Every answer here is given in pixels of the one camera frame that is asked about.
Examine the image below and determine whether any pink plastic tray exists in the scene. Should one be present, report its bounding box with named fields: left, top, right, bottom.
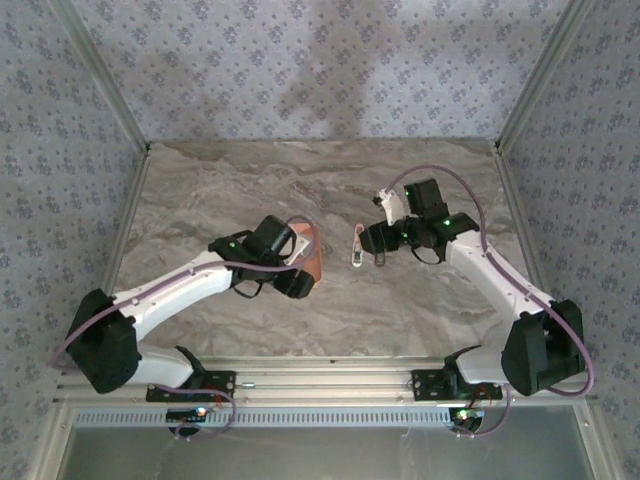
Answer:
left=289, top=221, right=327, bottom=290

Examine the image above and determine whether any small circuit board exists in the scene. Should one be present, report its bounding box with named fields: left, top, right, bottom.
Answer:
left=166, top=407, right=209, bottom=424
left=448, top=407, right=487, bottom=432

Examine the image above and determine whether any grey metal sheet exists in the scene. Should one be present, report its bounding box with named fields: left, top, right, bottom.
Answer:
left=64, top=427, right=596, bottom=480

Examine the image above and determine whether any aluminium table side rail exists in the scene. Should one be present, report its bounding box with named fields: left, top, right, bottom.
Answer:
left=97, top=142, right=154, bottom=306
left=492, top=142, right=551, bottom=306

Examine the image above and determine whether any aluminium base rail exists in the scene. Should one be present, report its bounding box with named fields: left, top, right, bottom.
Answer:
left=52, top=355, right=599, bottom=405

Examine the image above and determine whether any aluminium frame post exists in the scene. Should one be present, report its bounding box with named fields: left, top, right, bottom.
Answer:
left=494, top=0, right=596, bottom=151
left=52, top=0, right=151, bottom=151

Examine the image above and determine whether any slotted grey cable duct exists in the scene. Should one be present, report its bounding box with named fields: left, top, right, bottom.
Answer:
left=72, top=407, right=454, bottom=429

